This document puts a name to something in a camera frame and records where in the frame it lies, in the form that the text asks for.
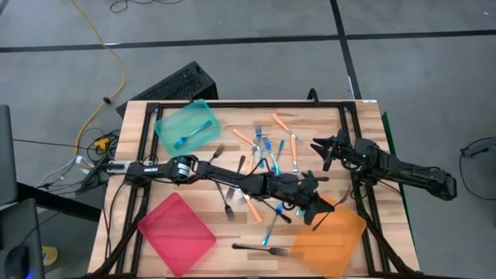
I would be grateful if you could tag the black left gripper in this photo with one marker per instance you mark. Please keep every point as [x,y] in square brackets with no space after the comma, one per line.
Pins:
[302,190]

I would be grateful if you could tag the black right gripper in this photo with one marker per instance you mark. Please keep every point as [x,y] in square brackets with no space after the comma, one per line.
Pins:
[343,149]

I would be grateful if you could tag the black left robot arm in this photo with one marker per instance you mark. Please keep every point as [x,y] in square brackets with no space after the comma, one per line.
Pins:
[224,176]

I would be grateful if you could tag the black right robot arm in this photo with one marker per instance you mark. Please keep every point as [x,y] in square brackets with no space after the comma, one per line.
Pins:
[410,172]

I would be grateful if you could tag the orange translucent plastic bin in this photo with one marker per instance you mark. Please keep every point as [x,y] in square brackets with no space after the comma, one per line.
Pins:
[337,248]

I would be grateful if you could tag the teal translucent plastic bin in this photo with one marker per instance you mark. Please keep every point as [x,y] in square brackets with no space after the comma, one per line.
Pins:
[193,116]

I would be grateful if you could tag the red translucent plastic bin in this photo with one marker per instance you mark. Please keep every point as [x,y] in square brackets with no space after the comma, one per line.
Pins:
[176,236]

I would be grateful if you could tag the black perforated computer case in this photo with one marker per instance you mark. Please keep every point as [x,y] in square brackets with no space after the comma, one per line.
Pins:
[174,85]

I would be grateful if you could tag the yellow power adapter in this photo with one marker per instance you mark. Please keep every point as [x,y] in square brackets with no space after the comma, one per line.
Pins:
[102,144]

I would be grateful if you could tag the black desk beam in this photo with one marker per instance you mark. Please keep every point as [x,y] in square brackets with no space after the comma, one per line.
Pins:
[58,201]

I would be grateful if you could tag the yellow object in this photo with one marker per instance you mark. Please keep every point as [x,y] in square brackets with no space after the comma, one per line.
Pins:
[50,255]

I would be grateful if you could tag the dark desk top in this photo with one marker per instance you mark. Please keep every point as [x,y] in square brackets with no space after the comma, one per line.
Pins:
[23,224]

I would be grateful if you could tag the black computer mouse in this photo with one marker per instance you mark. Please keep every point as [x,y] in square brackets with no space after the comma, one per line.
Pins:
[16,261]

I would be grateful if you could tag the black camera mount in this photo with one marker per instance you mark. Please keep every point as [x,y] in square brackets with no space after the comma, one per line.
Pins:
[313,96]

